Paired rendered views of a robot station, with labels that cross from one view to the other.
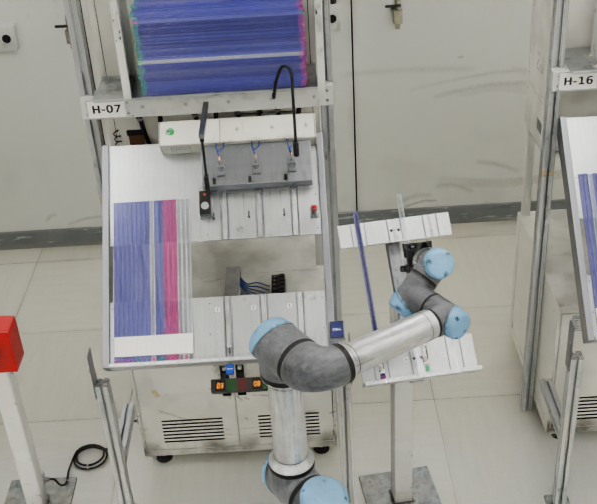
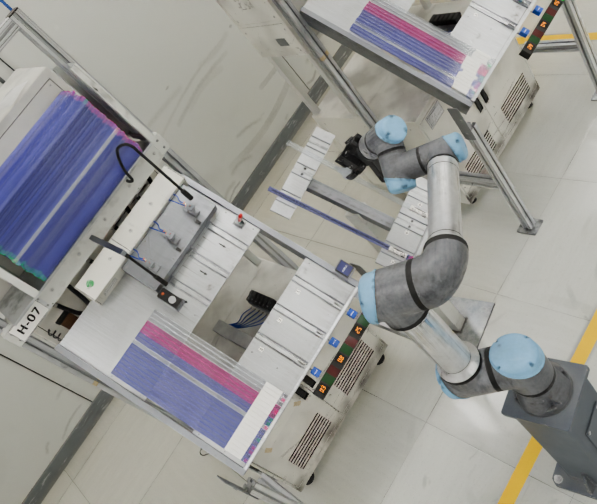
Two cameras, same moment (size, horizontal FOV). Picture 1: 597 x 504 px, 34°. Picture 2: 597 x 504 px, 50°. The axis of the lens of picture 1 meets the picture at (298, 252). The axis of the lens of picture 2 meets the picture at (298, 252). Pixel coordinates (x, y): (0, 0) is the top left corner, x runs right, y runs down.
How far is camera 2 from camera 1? 1.07 m
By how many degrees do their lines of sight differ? 15
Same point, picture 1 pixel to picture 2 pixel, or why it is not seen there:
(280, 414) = (435, 338)
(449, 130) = (205, 135)
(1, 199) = (4, 476)
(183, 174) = (131, 300)
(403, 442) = not seen: hidden behind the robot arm
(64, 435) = not seen: outside the picture
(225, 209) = (185, 287)
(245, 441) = (342, 408)
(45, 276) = (89, 481)
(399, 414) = not seen: hidden behind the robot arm
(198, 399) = (294, 420)
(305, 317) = (316, 286)
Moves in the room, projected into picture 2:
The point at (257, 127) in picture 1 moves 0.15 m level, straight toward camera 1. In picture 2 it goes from (142, 214) to (165, 220)
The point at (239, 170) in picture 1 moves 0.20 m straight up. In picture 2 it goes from (165, 253) to (118, 217)
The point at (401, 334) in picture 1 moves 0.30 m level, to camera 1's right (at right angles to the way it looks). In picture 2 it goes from (448, 187) to (507, 88)
